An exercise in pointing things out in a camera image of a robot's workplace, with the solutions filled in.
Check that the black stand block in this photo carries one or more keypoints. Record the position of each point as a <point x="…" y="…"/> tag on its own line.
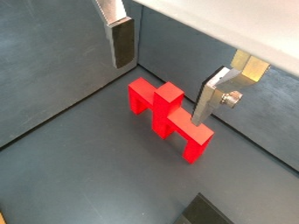
<point x="202" y="212"/>

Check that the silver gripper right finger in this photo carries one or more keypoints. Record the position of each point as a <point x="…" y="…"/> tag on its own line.
<point x="220" y="88"/>

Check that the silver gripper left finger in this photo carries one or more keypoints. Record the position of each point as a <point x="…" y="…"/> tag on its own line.
<point x="120" y="30"/>

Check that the red cross-shaped block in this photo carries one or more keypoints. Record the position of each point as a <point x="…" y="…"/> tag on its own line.
<point x="170" y="117"/>

